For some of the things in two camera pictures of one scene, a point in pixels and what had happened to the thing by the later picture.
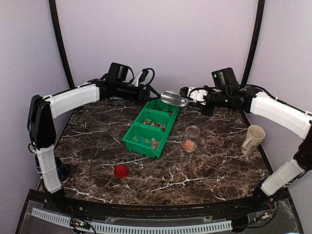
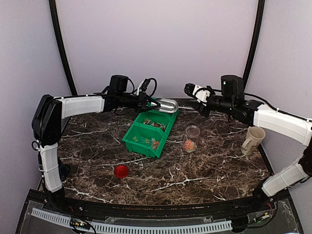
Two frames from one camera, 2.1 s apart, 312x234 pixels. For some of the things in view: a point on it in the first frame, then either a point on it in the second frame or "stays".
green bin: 143,139 stays
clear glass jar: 191,138 stays
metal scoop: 174,98 to 168,106
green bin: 155,119 stays
